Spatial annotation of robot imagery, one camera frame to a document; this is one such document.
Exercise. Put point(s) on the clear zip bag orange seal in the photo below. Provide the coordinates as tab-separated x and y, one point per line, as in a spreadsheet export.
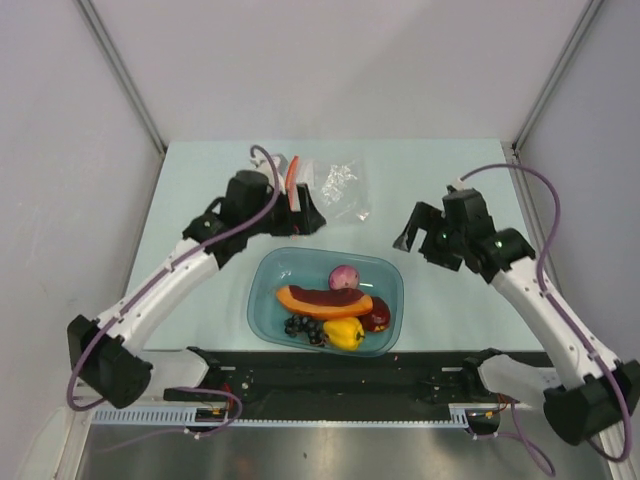
338	188

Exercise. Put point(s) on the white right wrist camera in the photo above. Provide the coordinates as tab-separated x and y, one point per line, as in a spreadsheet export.
456	185

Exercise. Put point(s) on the dark blue fake grapes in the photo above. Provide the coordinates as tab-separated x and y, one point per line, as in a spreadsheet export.
305	326

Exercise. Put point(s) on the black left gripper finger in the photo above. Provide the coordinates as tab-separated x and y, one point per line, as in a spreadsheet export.
304	197
311	220

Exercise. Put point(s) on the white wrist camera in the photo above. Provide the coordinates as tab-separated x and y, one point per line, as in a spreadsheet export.
456	185
275	176

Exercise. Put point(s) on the teal transparent plastic tub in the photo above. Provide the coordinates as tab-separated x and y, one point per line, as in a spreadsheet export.
310	269

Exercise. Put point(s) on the aluminium corner rail right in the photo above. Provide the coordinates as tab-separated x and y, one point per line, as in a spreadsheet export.
578	35

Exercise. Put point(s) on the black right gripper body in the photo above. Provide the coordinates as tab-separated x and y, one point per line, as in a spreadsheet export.
440	221

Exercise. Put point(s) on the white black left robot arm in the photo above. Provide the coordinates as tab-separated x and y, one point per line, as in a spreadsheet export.
105	351

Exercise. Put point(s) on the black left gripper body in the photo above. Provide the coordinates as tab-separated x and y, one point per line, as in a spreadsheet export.
278	220

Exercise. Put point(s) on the purple fake onion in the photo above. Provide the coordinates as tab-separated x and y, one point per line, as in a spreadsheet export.
344	277

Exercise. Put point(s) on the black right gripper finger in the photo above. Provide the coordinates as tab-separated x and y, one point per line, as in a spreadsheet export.
421	218
434	247

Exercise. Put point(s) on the dark purple fake fruit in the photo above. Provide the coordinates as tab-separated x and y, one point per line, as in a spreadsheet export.
378	319

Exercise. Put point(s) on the aluminium corner rail left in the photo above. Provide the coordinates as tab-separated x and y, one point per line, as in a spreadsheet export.
114	60

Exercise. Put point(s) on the orange fake carrot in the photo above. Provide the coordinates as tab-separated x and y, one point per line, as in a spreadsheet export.
324	304

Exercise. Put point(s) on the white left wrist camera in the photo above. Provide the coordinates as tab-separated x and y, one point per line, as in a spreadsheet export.
275	176

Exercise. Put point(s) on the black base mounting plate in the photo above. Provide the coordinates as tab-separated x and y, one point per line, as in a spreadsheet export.
298	386

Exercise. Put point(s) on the aluminium corner rail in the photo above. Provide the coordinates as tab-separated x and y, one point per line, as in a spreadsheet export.
578	35
114	60

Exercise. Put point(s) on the yellow fake pepper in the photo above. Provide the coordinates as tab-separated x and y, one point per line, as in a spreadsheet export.
344	333

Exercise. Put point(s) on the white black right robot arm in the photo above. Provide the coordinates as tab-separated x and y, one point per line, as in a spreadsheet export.
592	388

